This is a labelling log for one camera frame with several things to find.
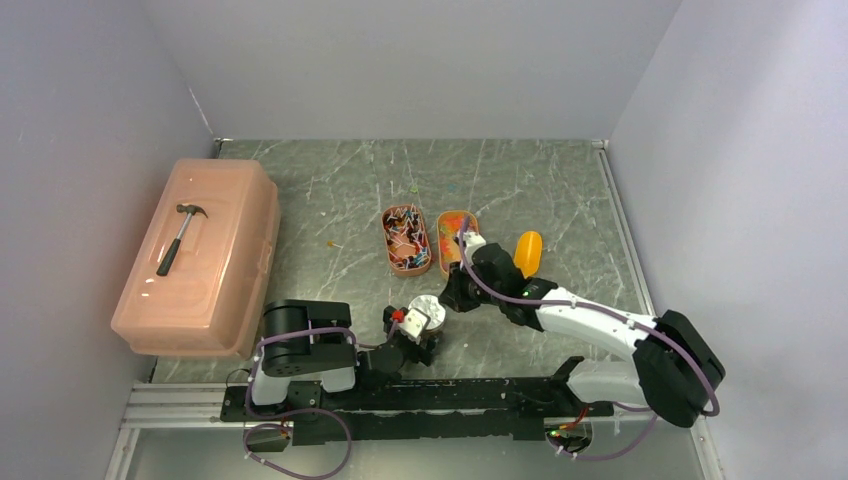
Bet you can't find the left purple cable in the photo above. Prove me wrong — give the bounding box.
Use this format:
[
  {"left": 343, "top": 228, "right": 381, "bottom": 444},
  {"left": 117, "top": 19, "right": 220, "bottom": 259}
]
[{"left": 242, "top": 324, "right": 399, "bottom": 480}]

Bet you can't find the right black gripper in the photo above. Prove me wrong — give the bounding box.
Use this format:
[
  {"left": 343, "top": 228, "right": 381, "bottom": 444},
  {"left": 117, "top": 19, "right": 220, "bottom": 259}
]
[{"left": 437, "top": 259, "right": 504, "bottom": 314}]

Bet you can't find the black base frame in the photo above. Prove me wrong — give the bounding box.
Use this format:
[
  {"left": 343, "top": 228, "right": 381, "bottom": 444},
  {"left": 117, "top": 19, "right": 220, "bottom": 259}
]
[{"left": 219, "top": 374, "right": 613, "bottom": 446}]

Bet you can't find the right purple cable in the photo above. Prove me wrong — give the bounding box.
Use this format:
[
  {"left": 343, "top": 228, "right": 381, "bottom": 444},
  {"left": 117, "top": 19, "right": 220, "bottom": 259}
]
[{"left": 457, "top": 215, "right": 722, "bottom": 463}]

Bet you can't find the pink plastic storage box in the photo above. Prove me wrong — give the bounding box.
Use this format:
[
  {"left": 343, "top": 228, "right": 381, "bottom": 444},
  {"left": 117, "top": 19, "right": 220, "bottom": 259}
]
[{"left": 111, "top": 158, "right": 281, "bottom": 359}]

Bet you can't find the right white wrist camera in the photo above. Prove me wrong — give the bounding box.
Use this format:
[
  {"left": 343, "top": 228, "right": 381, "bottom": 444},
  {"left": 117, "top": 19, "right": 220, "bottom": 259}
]
[{"left": 460, "top": 231, "right": 486, "bottom": 250}]

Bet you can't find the tray of gummy candies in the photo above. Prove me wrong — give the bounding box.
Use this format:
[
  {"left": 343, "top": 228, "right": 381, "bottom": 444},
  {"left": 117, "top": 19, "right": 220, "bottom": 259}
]
[{"left": 437, "top": 210, "right": 479, "bottom": 280}]

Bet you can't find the aluminium table rail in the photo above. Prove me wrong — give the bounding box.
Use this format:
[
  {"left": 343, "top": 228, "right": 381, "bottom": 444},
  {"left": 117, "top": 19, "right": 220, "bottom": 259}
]
[{"left": 591, "top": 140, "right": 725, "bottom": 480}]

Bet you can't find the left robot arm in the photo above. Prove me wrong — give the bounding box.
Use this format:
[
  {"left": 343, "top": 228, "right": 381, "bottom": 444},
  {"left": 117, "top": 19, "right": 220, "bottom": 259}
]
[{"left": 247, "top": 295, "right": 446, "bottom": 420}]

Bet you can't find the black hammer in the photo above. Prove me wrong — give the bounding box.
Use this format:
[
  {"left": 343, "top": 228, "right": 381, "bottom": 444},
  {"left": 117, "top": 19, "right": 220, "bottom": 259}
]
[{"left": 156, "top": 204, "right": 208, "bottom": 277}]

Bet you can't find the purple cable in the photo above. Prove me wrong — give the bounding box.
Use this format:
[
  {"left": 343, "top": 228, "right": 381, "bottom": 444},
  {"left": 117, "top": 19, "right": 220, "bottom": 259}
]
[
  {"left": 242, "top": 324, "right": 399, "bottom": 480},
  {"left": 457, "top": 215, "right": 722, "bottom": 463}
]

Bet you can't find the orange plastic scoop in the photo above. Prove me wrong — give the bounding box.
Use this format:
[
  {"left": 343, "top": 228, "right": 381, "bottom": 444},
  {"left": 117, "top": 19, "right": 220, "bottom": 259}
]
[{"left": 513, "top": 231, "right": 543, "bottom": 278}]

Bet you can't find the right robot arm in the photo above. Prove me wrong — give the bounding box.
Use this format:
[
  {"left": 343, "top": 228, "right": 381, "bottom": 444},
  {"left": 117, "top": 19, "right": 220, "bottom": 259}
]
[{"left": 438, "top": 243, "right": 726, "bottom": 428}]

